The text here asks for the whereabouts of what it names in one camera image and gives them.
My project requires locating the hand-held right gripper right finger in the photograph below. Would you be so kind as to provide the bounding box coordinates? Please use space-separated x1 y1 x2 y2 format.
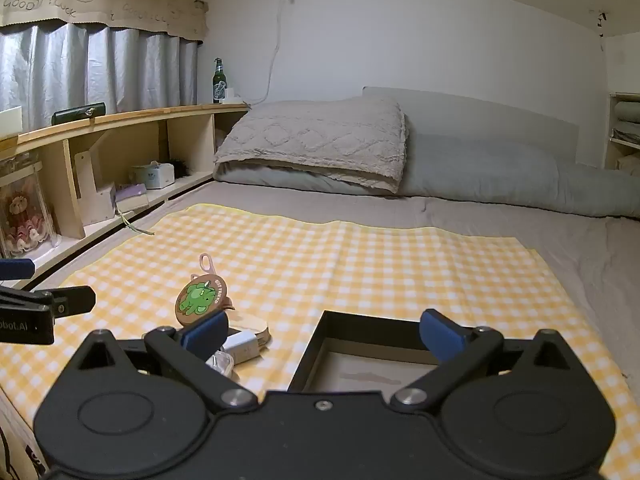
390 309 584 414

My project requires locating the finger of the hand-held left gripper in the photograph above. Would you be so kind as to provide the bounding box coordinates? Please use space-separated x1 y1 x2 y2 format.
0 258 36 281
0 286 97 317

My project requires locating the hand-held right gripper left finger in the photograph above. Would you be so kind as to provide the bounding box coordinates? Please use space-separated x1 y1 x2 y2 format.
69 308 259 414

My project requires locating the round green dinosaur coaster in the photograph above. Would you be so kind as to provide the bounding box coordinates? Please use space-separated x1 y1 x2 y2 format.
174 275 230 320

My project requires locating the wooden comb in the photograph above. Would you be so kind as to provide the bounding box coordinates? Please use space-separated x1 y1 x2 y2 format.
229 314 272 350

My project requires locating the black storage box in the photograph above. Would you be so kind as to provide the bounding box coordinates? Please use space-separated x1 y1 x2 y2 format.
289 310 506 395

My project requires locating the white charger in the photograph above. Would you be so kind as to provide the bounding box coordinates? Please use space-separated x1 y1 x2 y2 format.
220 331 263 365

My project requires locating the clear jar with plush lion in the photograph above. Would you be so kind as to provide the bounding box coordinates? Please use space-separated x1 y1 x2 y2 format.
0 152 56 261

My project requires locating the wooden stand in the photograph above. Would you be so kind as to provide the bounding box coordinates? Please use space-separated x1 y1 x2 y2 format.
75 150 117 226

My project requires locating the yellow checkered mat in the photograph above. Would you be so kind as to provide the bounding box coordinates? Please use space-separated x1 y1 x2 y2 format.
0 203 632 480

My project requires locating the cardboard box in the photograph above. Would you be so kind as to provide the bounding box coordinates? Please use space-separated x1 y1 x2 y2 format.
0 390 47 480

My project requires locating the purple book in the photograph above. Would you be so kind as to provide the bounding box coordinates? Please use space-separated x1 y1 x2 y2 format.
115 183 150 213

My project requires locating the white card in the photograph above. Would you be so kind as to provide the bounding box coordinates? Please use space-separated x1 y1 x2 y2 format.
0 106 23 139

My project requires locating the white tissue box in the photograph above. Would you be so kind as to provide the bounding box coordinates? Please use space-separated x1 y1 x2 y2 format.
131 161 176 190

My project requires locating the grey bed sheet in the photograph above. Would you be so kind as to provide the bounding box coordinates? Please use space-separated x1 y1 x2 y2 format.
165 180 640 376

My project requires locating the dark green case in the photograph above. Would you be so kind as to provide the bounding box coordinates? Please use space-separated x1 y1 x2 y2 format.
51 102 107 126

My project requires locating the wooden bedside shelf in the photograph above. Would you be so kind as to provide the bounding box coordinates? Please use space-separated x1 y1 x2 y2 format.
0 102 251 291

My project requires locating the grey curtain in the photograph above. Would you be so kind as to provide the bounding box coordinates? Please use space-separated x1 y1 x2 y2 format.
0 22 199 133

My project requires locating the beige quilted pillow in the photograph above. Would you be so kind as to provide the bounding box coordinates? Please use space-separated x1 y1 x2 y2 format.
213 100 408 195

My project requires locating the grey headboard cushion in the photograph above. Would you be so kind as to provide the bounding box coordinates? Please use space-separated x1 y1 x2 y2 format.
362 86 581 166

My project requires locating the green beer bottle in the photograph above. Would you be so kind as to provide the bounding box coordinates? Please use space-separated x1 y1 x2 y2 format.
212 58 227 105

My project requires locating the wooden side shelf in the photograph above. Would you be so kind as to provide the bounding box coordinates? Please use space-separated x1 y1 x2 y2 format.
602 92 640 176

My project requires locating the green cord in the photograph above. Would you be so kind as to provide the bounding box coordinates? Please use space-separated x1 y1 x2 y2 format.
120 212 155 236

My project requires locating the white cable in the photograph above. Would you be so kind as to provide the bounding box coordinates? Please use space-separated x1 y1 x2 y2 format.
247 0 283 107

